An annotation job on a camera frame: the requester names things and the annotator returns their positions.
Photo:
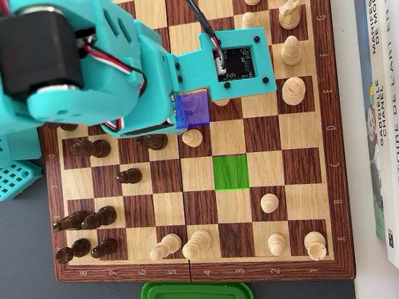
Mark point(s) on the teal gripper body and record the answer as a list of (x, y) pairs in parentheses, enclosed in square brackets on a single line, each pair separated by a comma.
[(144, 129)]

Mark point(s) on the light knight chess piece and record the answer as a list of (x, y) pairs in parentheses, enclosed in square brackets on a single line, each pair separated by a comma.
[(289, 13), (192, 104)]

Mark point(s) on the dark pawn chess piece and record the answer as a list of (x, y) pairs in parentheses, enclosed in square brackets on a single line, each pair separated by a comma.
[(104, 248), (129, 176)]

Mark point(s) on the dark king chess piece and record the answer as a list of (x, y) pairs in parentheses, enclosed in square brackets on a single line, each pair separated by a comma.
[(67, 127)]

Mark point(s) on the light bishop chess piece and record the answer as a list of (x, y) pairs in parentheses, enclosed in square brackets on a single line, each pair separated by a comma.
[(165, 246), (291, 50)]

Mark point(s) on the wooden chess board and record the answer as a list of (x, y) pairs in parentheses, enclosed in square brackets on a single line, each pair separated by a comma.
[(237, 235)]

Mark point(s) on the dark rook chess piece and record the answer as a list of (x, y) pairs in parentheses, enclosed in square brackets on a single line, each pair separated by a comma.
[(72, 251)]

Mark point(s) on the light rook chess piece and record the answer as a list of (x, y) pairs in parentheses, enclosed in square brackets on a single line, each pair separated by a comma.
[(315, 244)]

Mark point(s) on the illustrated cover book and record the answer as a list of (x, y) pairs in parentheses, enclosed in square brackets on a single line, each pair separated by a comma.
[(371, 138)]

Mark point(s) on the white Gabrielle Chanel book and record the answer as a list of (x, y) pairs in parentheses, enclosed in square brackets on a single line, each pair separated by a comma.
[(387, 172)]

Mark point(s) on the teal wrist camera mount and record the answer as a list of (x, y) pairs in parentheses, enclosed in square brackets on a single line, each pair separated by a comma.
[(195, 71)]

